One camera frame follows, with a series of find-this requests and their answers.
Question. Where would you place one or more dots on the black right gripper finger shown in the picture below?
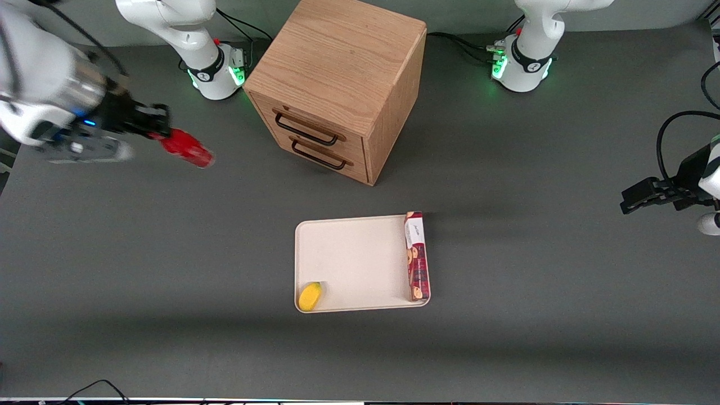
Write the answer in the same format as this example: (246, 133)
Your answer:
(157, 134)
(153, 115)

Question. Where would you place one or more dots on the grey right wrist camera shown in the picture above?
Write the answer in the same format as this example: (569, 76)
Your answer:
(90, 151)

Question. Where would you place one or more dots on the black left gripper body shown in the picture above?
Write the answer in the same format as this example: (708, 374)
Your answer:
(685, 175)

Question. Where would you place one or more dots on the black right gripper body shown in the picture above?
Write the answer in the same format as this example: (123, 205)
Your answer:
(119, 116)

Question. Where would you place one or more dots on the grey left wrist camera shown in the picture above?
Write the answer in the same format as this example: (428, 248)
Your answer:
(710, 224)

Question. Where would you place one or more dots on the red tartan cookie box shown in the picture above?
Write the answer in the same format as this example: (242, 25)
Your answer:
(417, 264)

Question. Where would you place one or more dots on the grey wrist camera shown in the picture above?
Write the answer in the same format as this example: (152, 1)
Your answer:
(710, 224)
(90, 151)

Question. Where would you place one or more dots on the red coke bottle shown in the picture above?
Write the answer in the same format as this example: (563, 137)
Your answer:
(188, 147)

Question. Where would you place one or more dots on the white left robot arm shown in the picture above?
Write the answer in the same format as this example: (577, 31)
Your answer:
(529, 56)

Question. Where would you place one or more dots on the yellow lemon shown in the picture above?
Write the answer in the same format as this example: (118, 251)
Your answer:
(310, 296)

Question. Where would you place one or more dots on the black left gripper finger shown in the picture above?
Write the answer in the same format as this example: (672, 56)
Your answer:
(670, 196)
(638, 197)

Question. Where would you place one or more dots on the wooden two-drawer cabinet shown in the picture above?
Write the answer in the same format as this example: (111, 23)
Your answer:
(337, 67)

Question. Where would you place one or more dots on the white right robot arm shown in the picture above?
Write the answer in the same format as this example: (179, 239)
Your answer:
(39, 73)

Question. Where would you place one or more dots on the cream plastic tray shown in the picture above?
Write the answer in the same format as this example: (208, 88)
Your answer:
(354, 264)

